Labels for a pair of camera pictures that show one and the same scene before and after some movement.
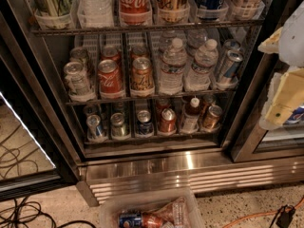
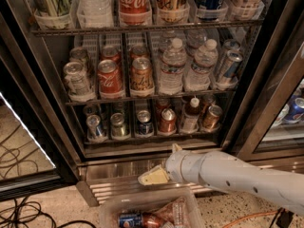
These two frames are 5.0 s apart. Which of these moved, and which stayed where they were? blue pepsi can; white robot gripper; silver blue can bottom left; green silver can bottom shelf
Moved: white robot gripper
Stayed: green silver can bottom shelf; blue pepsi can; silver blue can bottom left
